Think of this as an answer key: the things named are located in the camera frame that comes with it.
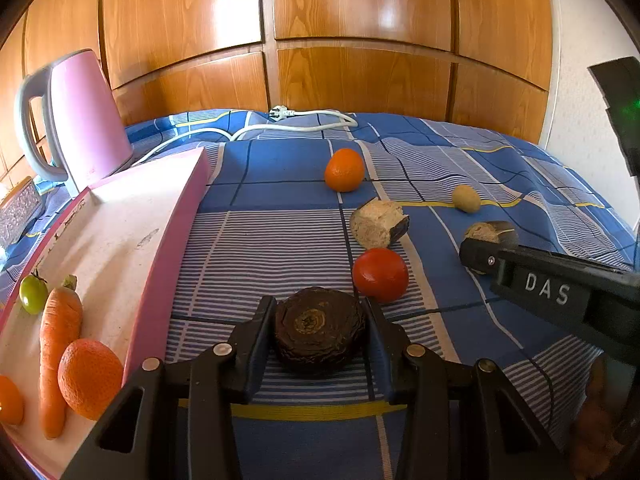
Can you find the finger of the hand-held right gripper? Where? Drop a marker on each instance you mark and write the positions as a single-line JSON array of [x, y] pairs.
[[477, 256]]

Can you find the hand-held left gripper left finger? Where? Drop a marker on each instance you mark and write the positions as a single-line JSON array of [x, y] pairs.
[[260, 355]]

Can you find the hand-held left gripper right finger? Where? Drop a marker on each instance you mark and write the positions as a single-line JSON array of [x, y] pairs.
[[380, 355]]

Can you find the small potato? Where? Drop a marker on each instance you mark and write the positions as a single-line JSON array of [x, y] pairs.
[[466, 198]]

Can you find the dark round beet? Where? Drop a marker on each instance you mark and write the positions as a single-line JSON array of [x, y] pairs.
[[317, 325]]

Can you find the red tomato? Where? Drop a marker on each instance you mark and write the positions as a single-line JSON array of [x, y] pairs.
[[380, 275]]

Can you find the cut bread-like root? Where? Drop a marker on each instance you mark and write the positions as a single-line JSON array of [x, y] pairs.
[[377, 222]]

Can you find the orange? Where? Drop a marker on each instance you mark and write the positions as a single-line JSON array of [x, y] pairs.
[[10, 400], [344, 170], [90, 377]]

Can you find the pink cardboard box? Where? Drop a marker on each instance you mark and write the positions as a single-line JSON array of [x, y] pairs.
[[115, 240]]

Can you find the carrot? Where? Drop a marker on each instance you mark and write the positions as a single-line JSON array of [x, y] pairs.
[[55, 360]]

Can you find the green tomato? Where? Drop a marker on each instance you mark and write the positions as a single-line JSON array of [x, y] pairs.
[[32, 296]]

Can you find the person's right hand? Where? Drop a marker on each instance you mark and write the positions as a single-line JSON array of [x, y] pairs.
[[595, 410]]

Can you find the blue plaid tablecloth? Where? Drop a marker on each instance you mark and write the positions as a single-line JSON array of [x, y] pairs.
[[280, 240]]

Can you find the wooden wardrobe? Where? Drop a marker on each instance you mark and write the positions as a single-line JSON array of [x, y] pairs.
[[350, 10]]

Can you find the silver embossed tissue box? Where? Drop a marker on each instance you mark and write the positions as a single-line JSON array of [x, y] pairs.
[[17, 210]]

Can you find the pink electric kettle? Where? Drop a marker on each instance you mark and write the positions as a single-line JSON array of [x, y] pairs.
[[85, 120]]

